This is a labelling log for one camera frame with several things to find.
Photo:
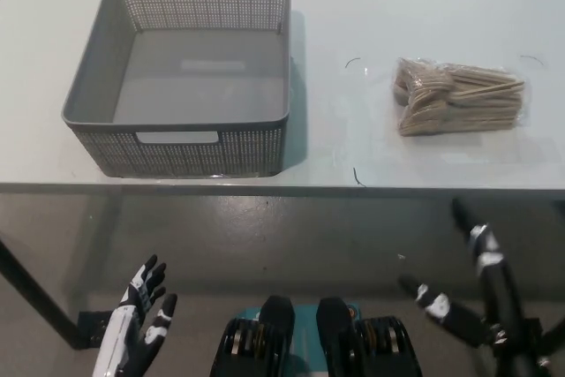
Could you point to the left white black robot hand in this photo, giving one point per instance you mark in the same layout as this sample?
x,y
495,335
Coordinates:
x,y
128,333

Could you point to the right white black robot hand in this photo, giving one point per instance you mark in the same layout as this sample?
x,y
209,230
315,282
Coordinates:
x,y
496,288

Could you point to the clear bag of wooden cutlery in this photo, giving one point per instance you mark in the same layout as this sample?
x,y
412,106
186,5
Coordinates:
x,y
459,99

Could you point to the black table foot plate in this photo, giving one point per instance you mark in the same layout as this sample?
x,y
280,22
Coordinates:
x,y
93,328

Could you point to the black metal table leg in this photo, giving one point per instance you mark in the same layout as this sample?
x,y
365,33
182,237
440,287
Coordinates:
x,y
39,293

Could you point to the grey perforated plastic basket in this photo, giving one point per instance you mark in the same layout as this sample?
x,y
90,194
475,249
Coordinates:
x,y
194,77

